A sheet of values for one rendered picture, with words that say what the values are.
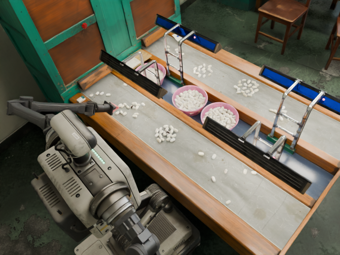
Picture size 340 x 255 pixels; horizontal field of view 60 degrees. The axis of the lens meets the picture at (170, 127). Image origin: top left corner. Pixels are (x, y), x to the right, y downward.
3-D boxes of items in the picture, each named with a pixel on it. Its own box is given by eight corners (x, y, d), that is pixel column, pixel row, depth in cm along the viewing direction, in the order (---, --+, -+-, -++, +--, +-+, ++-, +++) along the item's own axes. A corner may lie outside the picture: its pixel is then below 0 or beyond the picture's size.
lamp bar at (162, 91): (159, 99, 185) (157, 91, 180) (99, 60, 215) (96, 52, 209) (168, 92, 188) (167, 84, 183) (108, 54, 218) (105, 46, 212)
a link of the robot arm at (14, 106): (0, 115, 161) (1, 97, 158) (24, 113, 172) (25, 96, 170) (52, 140, 139) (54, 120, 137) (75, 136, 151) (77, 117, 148)
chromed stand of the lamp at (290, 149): (292, 155, 194) (312, 110, 159) (265, 138, 204) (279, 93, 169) (307, 137, 202) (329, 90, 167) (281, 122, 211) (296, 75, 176)
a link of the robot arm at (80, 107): (19, 116, 165) (20, 97, 162) (17, 114, 170) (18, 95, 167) (93, 118, 190) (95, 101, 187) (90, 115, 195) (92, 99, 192)
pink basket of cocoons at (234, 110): (222, 145, 204) (222, 137, 196) (193, 126, 216) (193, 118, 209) (245, 122, 214) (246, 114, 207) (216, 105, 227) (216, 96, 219)
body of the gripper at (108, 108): (106, 100, 204) (97, 100, 198) (115, 107, 199) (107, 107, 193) (103, 108, 207) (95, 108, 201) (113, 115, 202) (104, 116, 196)
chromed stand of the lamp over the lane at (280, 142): (257, 197, 179) (270, 158, 143) (230, 178, 188) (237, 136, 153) (274, 176, 186) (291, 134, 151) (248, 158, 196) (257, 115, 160)
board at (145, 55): (123, 76, 243) (123, 75, 242) (112, 69, 250) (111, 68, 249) (152, 56, 256) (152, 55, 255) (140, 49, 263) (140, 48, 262)
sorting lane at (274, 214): (281, 251, 155) (282, 250, 153) (82, 94, 241) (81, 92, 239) (309, 210, 166) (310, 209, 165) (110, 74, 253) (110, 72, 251)
